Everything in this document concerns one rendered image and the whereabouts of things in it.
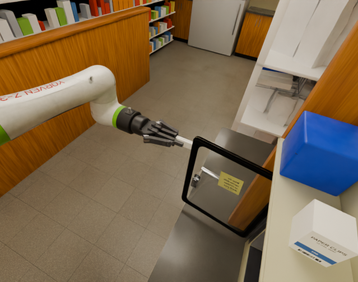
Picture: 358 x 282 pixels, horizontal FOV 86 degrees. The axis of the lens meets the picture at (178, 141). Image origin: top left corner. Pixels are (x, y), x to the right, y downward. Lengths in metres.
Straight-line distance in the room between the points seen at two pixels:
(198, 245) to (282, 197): 0.58
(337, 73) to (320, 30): 0.92
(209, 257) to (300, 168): 0.61
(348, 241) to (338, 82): 0.30
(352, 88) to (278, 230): 0.31
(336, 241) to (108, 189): 1.98
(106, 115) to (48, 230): 1.51
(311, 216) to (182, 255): 0.64
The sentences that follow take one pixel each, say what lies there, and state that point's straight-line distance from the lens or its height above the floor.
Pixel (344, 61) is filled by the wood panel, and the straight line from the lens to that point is 0.48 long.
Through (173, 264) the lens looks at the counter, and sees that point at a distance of 0.88.
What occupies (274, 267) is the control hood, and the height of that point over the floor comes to 1.51.
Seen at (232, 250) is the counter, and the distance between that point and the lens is 0.94.
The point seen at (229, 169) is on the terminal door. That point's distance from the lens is 0.62.
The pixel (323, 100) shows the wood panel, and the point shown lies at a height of 1.60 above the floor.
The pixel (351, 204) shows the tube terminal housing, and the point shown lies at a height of 1.53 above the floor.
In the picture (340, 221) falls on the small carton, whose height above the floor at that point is 1.57.
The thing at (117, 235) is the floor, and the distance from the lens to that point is 1.93.
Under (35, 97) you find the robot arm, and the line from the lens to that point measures 0.65.
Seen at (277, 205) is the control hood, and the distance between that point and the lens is 0.37.
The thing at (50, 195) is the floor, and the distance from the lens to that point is 2.29.
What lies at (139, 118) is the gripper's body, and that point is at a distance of 0.72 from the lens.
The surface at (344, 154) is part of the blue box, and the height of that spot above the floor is 1.60.
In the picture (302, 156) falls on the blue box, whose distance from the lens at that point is 0.38.
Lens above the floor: 1.80
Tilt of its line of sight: 45 degrees down
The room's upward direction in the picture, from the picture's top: 7 degrees clockwise
